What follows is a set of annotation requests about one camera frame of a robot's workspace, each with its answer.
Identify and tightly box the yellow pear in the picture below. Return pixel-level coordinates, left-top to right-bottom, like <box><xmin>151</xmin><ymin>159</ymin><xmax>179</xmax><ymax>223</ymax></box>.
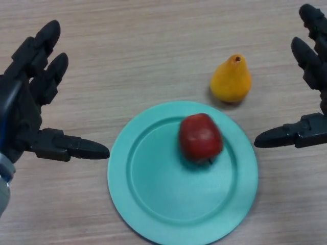
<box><xmin>209</xmin><ymin>54</ymin><xmax>252</xmax><ymax>103</ymax></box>

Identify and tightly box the red apple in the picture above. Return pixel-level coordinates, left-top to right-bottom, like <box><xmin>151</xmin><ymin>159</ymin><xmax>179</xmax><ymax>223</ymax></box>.
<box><xmin>178</xmin><ymin>113</ymin><xmax>224</xmax><ymax>164</ymax></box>

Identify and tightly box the green round plate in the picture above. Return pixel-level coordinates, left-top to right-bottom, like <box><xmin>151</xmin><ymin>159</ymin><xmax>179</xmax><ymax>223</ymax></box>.
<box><xmin>107</xmin><ymin>101</ymin><xmax>259</xmax><ymax>242</ymax></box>

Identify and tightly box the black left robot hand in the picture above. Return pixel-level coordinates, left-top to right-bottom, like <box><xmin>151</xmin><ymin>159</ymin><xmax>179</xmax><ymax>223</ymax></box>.
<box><xmin>0</xmin><ymin>19</ymin><xmax>110</xmax><ymax>164</ymax></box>

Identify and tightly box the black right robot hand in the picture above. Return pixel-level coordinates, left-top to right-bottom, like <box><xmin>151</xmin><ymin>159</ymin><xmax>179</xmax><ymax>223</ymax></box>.
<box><xmin>253</xmin><ymin>4</ymin><xmax>327</xmax><ymax>149</ymax></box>

